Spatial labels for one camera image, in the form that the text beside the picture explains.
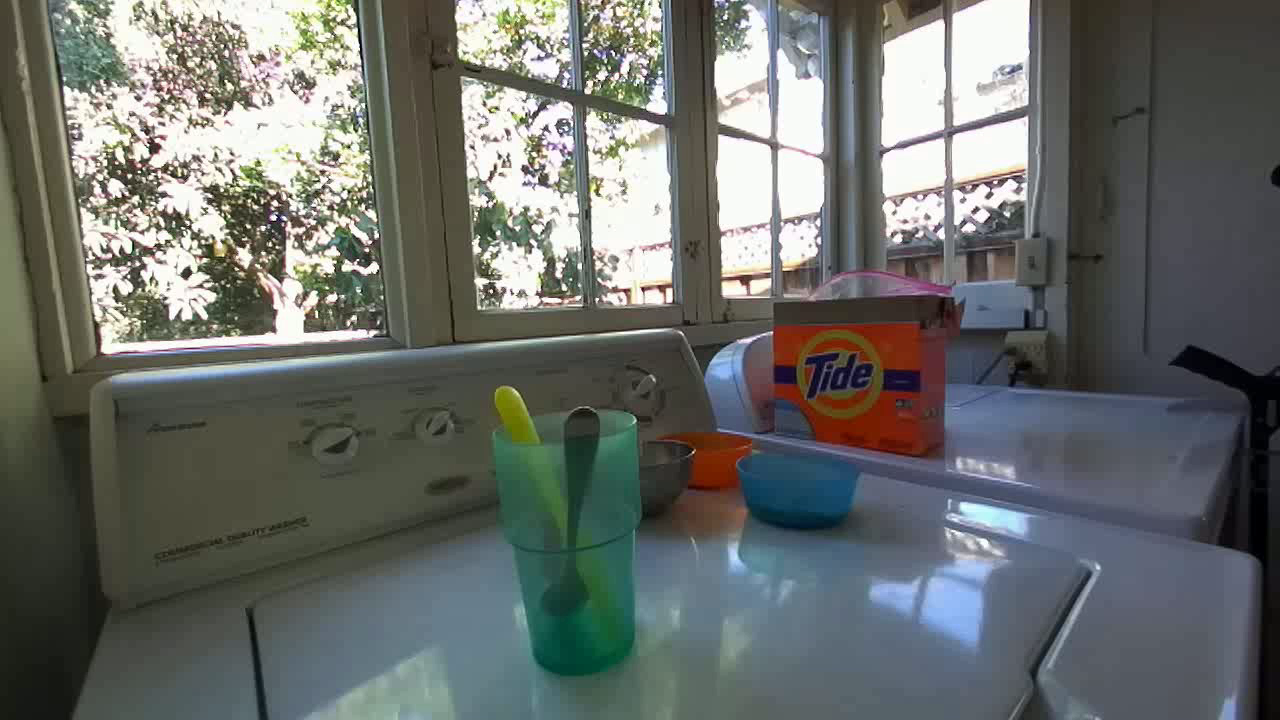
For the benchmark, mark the silver metal spoon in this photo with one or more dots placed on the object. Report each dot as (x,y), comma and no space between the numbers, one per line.
(580,463)

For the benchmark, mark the orange plastic bowl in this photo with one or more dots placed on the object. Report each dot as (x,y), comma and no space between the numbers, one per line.
(716,463)

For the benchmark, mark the yellow plastic spoon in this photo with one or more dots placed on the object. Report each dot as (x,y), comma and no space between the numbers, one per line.
(515,419)

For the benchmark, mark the blue plastic bowl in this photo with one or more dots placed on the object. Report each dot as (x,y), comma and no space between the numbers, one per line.
(797,490)

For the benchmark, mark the green translucent plastic cup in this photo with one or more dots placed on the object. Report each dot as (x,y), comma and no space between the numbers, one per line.
(575,625)

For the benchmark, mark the large white timer dial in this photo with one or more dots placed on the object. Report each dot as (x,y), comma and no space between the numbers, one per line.
(640,392)

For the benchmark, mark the small white control knob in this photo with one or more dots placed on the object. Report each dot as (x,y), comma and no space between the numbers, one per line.
(332,440)
(434,424)

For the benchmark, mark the orange Tide detergent box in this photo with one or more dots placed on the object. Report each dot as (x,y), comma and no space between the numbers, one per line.
(864,400)

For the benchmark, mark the pink plastic bag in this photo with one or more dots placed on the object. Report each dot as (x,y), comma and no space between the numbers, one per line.
(883,287)

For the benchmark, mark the white washing machine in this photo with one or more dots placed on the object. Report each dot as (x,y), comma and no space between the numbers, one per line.
(824,615)

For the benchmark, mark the white plastic container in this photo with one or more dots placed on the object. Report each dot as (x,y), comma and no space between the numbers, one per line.
(994,305)

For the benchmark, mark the black tripod stand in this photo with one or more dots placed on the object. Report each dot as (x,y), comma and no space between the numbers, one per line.
(1220,369)

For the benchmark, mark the white wooden window frame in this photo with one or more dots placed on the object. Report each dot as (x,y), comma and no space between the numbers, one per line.
(418,202)

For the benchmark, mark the wall outlet with plug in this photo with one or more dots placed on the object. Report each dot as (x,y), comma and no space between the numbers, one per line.
(1030,357)

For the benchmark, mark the beige wall switch plate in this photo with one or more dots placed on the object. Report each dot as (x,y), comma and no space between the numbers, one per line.
(1038,263)

